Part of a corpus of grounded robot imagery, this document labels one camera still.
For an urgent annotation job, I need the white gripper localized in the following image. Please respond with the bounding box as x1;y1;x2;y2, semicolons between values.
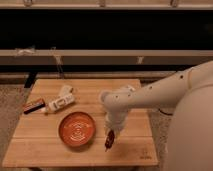
105;112;127;138

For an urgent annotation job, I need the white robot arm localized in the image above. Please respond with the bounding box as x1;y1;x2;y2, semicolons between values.
100;61;213;171

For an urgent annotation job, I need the orange ceramic bowl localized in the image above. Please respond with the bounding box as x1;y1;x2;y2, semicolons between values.
58;112;96;148

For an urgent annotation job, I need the wooden cutting board table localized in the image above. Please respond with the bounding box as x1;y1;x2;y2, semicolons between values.
3;79;158;167

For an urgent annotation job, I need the brown black brush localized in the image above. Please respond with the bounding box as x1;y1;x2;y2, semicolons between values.
23;98;46;114

